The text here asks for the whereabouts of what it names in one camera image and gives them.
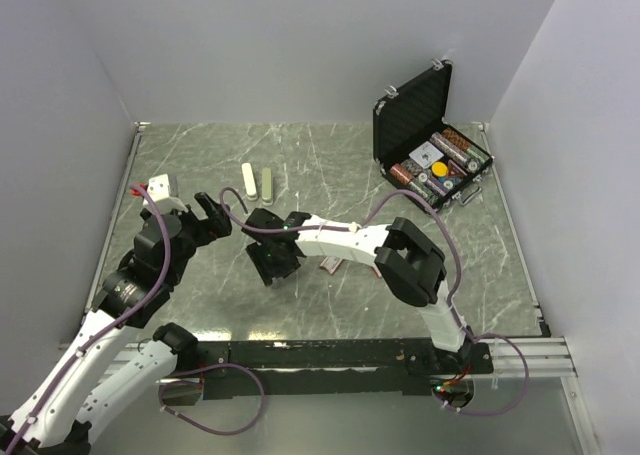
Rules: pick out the beige green stapler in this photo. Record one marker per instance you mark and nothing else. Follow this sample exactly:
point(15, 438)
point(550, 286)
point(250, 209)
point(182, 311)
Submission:
point(267, 186)

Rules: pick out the purple poker chip roll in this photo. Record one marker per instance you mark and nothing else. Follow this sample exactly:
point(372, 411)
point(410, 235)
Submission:
point(436, 186)

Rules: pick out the red poker chip roll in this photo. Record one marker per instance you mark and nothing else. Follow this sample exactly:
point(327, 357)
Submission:
point(401, 174)

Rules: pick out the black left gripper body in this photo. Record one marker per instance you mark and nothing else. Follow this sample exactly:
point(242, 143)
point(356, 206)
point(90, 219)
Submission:
point(196, 233)

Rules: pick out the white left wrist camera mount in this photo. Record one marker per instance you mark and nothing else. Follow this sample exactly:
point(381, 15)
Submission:
point(163, 191)

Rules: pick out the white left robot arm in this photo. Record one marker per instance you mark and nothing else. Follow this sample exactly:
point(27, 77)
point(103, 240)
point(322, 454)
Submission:
point(129, 297)

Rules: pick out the black poker chip case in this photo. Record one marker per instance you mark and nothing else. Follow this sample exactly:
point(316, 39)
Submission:
point(414, 113)

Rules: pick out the white grey stapler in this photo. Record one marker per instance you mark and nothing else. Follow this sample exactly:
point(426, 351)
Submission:
point(249, 181)

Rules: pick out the white playing card box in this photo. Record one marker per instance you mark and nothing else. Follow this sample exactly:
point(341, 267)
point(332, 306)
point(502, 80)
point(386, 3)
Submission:
point(426, 154)

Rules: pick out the red white staple packet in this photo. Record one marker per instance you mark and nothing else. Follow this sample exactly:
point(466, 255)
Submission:
point(331, 264)

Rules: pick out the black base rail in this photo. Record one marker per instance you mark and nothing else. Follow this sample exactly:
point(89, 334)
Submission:
point(315, 367)

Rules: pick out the yellow dealer button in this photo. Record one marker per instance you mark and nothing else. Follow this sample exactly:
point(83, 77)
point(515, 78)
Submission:
point(439, 169)

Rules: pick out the aluminium frame rail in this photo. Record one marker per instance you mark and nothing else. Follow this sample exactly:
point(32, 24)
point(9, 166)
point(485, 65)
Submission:
point(545, 358)

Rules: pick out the green yellow chip roll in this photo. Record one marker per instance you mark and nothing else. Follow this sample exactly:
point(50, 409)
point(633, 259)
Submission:
point(424, 192)

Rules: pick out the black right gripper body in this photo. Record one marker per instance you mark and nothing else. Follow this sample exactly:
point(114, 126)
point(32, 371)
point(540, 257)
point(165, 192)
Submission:
point(294, 264)

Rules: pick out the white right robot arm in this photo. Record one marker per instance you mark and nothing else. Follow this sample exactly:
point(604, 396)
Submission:
point(412, 266)

